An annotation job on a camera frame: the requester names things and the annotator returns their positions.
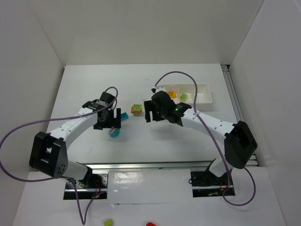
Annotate teal rounded lego piece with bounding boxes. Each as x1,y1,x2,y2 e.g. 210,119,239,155
109,128,120,138

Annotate orange lego brick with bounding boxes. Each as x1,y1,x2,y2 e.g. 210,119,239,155
168,91,177,98

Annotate green lego brick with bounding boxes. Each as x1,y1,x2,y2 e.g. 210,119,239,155
180,93,188,102

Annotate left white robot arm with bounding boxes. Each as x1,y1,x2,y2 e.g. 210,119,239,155
29,92,121,188

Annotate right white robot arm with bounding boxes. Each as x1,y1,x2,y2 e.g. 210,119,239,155
144,91,258,178

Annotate teal rectangular lego brick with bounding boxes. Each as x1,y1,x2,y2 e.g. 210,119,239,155
120,112,128,121

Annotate orange green lego stack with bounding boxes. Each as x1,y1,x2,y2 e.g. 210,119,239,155
131,104,143,116

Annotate white divided container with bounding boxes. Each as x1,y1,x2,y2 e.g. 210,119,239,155
163,83,213,106

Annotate lime green lego foreground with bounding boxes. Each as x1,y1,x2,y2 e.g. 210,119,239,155
103,219,113,226

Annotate red object foreground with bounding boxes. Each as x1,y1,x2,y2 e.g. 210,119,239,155
145,222,157,226

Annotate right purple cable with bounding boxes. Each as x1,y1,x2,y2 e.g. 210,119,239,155
154,71,256,207

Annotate purple cable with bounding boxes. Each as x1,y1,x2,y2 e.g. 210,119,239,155
154,71,256,207
0,87,118,225

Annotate aluminium rail front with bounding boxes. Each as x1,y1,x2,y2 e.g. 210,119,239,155
86,161,210,171

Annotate aluminium rail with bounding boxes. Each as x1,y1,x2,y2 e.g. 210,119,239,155
221,65,258,169
86,161,210,171

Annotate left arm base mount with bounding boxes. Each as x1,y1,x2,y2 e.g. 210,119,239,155
63,172,109,200

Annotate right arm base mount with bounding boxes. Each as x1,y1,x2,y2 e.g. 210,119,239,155
188,171,235,198

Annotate aluminium rail right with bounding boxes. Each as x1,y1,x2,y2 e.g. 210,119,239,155
221,65,258,169

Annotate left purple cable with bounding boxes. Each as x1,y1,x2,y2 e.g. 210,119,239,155
0,87,118,225

